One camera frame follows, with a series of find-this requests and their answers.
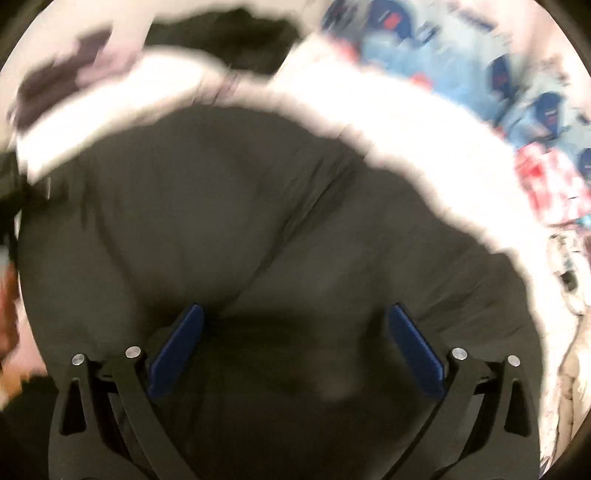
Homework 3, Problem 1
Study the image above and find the whale print curtain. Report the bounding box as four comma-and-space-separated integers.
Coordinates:
318, 0, 591, 185

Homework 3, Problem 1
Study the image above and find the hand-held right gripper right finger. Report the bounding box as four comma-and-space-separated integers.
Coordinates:
387, 302, 541, 480

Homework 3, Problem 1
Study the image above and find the white cloth heap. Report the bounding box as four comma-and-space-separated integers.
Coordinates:
547, 231, 591, 319

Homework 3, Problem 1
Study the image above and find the pink patterned cloth pile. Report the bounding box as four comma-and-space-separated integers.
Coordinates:
512, 143, 591, 227

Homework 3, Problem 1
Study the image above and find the black puffer jacket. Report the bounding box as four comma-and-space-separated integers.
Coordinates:
0, 7, 548, 480

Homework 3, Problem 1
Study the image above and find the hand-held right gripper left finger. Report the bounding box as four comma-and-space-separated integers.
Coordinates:
48, 302, 206, 480

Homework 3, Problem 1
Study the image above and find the cherry print bedsheet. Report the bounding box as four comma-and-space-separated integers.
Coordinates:
547, 342, 585, 467

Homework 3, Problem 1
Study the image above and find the white striped quilt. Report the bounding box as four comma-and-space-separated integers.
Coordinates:
18, 41, 564, 416

